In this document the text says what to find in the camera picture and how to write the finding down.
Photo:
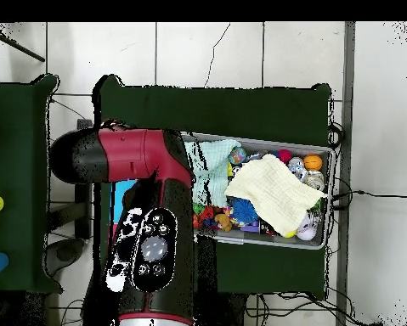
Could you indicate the cream yellow cloth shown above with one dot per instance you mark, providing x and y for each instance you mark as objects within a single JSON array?
[{"x": 274, "y": 193}]

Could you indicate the orange ball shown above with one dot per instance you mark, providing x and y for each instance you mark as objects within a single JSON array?
[{"x": 312, "y": 162}]

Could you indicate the light blue cloth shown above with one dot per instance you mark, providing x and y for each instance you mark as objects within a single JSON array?
[{"x": 216, "y": 169}]

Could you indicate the globe print ball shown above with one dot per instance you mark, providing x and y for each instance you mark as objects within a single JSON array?
[{"x": 237, "y": 155}]

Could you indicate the white ball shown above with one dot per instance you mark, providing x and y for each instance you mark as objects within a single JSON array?
[{"x": 306, "y": 231}]

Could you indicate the yellow ball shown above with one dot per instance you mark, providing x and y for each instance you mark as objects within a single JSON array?
[{"x": 290, "y": 234}]

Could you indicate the brown teddy plush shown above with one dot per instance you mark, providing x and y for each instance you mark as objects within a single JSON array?
[{"x": 223, "y": 221}]

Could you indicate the silver can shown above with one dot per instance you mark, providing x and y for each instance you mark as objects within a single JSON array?
[{"x": 315, "y": 180}]

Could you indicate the wooden box with three holes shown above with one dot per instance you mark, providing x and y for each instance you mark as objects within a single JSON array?
[{"x": 121, "y": 197}]

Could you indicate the dark green side table cloth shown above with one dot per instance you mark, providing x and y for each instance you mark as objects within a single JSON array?
[{"x": 16, "y": 152}]

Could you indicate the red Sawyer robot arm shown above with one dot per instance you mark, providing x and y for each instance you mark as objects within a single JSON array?
[{"x": 131, "y": 156}]

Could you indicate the grey round floor base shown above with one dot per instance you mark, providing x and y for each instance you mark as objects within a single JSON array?
[{"x": 65, "y": 253}]

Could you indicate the colourful spiky caterpillar toy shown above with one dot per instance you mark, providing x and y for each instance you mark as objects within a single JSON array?
[{"x": 201, "y": 212}]

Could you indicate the pink spiky ball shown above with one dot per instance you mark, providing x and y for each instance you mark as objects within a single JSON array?
[{"x": 284, "y": 155}]

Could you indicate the black tripod leg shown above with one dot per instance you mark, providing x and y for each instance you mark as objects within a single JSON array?
[{"x": 19, "y": 47}]

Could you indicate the yellow toy wedge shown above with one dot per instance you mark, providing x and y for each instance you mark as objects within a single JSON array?
[{"x": 230, "y": 169}]

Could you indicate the shallow silver mesh bin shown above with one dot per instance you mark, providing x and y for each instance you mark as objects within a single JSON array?
[{"x": 291, "y": 242}]

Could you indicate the large blue spiky ball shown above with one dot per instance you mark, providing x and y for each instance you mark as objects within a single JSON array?
[{"x": 244, "y": 210}]

